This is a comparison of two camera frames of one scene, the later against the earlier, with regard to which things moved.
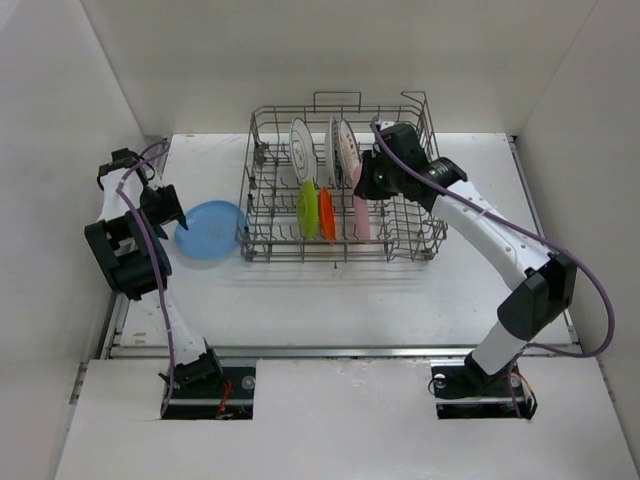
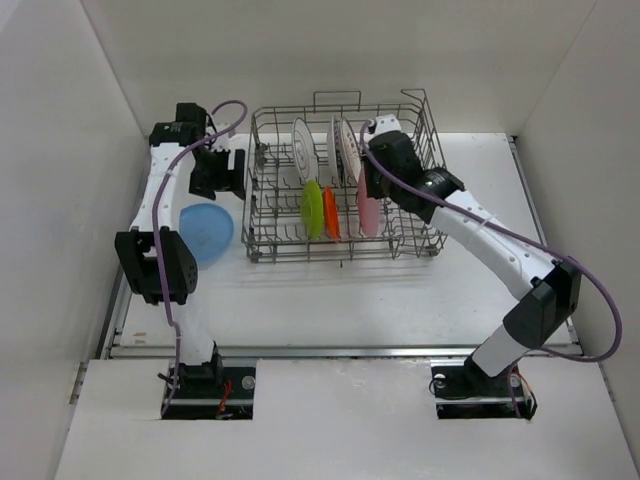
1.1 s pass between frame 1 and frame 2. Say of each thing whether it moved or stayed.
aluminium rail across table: stayed
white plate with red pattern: stayed
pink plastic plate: moved
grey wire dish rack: stayed
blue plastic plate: moved
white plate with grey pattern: stayed
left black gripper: moved
